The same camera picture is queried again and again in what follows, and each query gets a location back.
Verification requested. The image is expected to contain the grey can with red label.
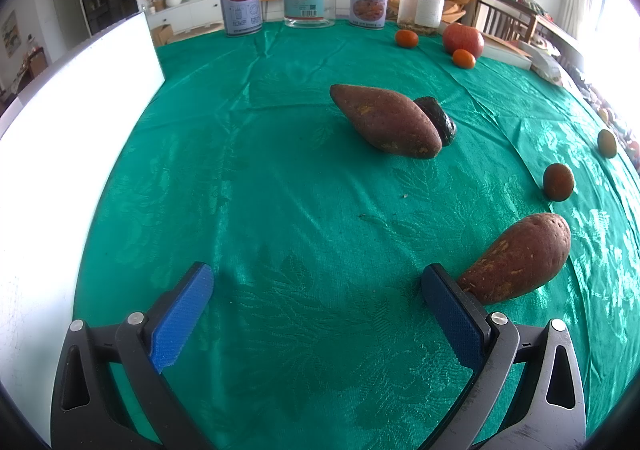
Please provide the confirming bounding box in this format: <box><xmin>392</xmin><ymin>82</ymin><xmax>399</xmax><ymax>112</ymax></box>
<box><xmin>218</xmin><ymin>0</ymin><xmax>263</xmax><ymax>37</ymax></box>

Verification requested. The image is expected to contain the white board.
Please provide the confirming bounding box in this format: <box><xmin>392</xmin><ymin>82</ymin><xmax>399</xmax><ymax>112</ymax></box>
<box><xmin>0</xmin><ymin>11</ymin><xmax>166</xmax><ymax>446</ymax></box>

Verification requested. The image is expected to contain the red apple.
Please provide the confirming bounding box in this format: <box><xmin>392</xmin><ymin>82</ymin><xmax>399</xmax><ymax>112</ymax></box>
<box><xmin>442</xmin><ymin>22</ymin><xmax>485</xmax><ymax>59</ymax></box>

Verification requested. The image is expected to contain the greenish brown tangerine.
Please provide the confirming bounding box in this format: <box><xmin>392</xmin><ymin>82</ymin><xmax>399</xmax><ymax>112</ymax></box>
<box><xmin>597</xmin><ymin>129</ymin><xmax>618</xmax><ymax>159</ymax></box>
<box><xmin>543</xmin><ymin>163</ymin><xmax>575</xmax><ymax>202</ymax></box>

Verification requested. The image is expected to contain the flat white box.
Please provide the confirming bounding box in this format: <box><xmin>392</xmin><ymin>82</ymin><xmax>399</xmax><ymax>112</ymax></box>
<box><xmin>481</xmin><ymin>35</ymin><xmax>535</xmax><ymax>71</ymax></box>

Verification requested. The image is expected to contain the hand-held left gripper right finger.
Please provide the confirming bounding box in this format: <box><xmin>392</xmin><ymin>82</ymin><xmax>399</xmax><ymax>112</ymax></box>
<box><xmin>420</xmin><ymin>263</ymin><xmax>587</xmax><ymax>450</ymax></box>

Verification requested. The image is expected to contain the wooden chair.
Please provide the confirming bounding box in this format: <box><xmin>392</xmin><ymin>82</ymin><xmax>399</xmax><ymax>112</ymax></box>
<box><xmin>472</xmin><ymin>0</ymin><xmax>540</xmax><ymax>44</ymax></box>

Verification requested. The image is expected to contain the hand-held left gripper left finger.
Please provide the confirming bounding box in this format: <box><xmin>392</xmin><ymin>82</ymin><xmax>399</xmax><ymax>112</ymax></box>
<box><xmin>50</xmin><ymin>261</ymin><xmax>216</xmax><ymax>450</ymax></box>

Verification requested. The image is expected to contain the white television cabinet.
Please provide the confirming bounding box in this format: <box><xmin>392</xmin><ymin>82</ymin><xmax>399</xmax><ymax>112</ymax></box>
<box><xmin>145</xmin><ymin>0</ymin><xmax>353</xmax><ymax>37</ymax></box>

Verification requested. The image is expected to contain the plastic jar with black lid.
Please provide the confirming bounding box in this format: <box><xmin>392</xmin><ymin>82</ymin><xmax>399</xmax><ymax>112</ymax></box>
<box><xmin>397</xmin><ymin>0</ymin><xmax>447</xmax><ymax>35</ymax></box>

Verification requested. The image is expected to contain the pale-patched reddish sweet potato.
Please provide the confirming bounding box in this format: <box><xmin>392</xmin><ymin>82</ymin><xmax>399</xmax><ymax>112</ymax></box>
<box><xmin>456</xmin><ymin>213</ymin><xmax>572</xmax><ymax>306</ymax></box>

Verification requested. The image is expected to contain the green patterned tablecloth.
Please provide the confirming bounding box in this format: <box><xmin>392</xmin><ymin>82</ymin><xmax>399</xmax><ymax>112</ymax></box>
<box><xmin>74</xmin><ymin>19</ymin><xmax>640</xmax><ymax>450</ymax></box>

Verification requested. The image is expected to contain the dark avocado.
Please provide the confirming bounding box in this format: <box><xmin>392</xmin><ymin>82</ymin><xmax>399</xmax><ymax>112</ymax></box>
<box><xmin>413</xmin><ymin>96</ymin><xmax>457</xmax><ymax>147</ymax></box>

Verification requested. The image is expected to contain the large reddish sweet potato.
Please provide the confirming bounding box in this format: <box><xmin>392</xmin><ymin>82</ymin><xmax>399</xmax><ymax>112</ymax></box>
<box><xmin>330</xmin><ymin>84</ymin><xmax>443</xmax><ymax>160</ymax></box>

